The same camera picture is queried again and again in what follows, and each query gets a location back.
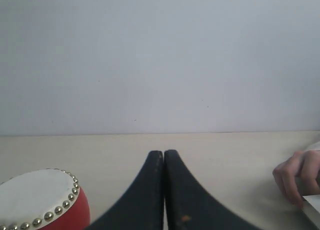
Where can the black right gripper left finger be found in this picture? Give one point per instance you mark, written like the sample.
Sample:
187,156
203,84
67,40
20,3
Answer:
141,207

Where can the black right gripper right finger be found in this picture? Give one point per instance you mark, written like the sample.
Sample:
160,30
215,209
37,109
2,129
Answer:
189,206

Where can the small red drum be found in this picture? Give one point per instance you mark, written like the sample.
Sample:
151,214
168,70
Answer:
45,199

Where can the person's bare hand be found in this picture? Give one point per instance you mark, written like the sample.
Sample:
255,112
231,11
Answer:
304,165

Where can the open white book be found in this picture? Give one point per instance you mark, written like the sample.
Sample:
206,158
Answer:
311,208

